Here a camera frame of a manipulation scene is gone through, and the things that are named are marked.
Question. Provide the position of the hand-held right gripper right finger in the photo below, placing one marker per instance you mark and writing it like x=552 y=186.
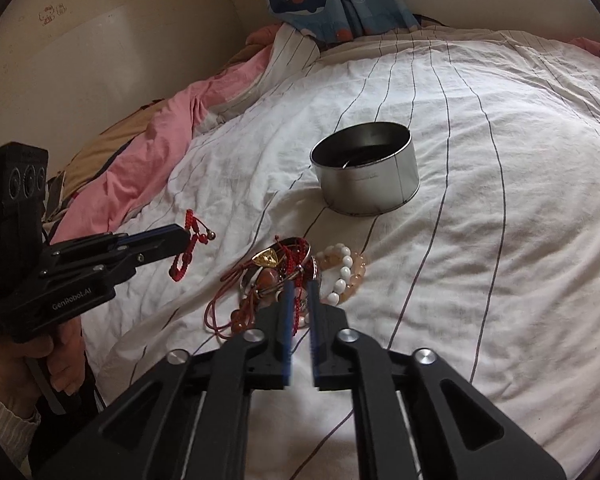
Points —
x=316 y=331

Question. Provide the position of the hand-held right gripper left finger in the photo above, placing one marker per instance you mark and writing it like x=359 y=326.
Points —
x=287 y=321

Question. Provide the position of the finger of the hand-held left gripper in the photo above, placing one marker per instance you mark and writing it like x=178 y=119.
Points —
x=155 y=234
x=145 y=257

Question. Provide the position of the round silver tin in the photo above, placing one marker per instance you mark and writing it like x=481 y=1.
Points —
x=375 y=185

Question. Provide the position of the person's left forearm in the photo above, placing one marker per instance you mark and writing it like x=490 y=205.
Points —
x=2 y=427

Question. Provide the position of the person's left hand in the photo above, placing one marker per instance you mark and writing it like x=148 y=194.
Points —
x=10 y=362

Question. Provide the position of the pink blanket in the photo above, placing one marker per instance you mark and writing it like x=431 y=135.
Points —
x=155 y=152

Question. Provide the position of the tan blanket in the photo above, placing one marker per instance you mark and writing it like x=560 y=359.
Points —
x=105 y=146

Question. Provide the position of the white striped duvet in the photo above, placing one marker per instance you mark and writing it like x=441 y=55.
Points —
x=480 y=210

